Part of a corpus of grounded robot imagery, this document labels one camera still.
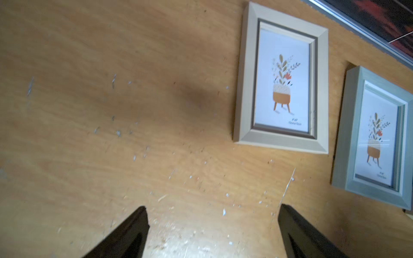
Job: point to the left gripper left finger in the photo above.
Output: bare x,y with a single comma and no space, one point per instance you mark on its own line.
127,240

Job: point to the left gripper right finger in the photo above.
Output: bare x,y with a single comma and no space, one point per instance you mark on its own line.
301,239

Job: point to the cream white picture frame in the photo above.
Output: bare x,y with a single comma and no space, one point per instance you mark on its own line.
283,92

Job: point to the light blue picture frame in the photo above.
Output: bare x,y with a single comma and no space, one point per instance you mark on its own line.
374,153

